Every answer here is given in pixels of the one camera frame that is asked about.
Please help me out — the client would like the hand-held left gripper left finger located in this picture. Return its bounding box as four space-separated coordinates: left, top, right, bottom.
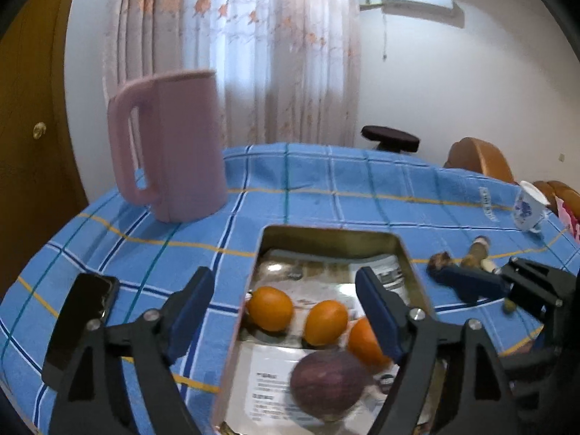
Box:
51 266 216 435

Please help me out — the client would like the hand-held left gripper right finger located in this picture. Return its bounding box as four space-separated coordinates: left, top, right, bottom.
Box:
355 266 523 435

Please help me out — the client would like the rectangular metal tin tray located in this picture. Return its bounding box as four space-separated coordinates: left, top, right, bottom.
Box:
211 224 447 435

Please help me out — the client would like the wooden door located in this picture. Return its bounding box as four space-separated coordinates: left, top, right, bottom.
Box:
0 0 89 300

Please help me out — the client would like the purple passion fruit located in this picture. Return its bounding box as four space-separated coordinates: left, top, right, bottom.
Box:
289 349 376 421

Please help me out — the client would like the pink plastic pitcher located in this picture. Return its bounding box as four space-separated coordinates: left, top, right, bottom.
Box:
107 69 230 224

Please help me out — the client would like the brown and white object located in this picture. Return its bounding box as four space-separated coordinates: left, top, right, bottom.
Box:
460 236 501 275

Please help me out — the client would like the pink cloth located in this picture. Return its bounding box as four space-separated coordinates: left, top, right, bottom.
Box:
555 195 580 241

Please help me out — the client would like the sheer floral curtain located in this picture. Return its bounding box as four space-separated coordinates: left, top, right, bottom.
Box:
103 0 363 152

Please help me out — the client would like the white air conditioner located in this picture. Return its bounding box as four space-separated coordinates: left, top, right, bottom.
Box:
360 0 465 25

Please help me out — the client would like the black smartphone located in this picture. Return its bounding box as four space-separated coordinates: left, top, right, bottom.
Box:
42 273 121 386

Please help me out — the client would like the brown wrinkled fruit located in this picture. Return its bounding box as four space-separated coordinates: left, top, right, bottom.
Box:
428 252 454 275

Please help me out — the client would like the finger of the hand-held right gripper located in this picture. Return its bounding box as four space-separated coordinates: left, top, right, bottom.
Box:
437 256 577 323

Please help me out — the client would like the blue plaid tablecloth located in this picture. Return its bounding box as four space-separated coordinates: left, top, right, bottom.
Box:
0 142 580 435

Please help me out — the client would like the small orange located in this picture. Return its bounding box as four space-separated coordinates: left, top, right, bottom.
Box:
245 286 295 332
347 317 393 370
303 300 349 347

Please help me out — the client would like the dark round stool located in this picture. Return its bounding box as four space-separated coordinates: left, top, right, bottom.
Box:
361 125 420 154

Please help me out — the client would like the white blue patterned cup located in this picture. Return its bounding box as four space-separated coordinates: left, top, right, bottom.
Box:
512 180 551 234

